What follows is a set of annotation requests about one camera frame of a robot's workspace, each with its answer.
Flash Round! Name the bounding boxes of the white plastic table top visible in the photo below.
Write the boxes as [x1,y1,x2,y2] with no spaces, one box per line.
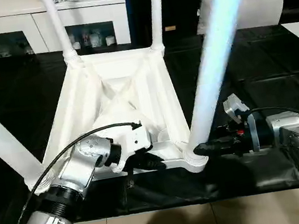
[7,36,213,201]

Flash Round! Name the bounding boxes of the black table mat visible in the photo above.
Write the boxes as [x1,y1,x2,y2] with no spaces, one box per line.
[0,5,299,224]

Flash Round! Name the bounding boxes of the grey cushion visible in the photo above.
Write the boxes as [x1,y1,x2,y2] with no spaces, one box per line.
[193,0,291,38]

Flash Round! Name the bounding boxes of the white glass-door cabinet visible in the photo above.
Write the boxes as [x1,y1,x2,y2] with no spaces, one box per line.
[0,0,133,65]

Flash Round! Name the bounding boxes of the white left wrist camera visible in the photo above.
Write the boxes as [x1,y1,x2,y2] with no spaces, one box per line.
[106,120,157,171]

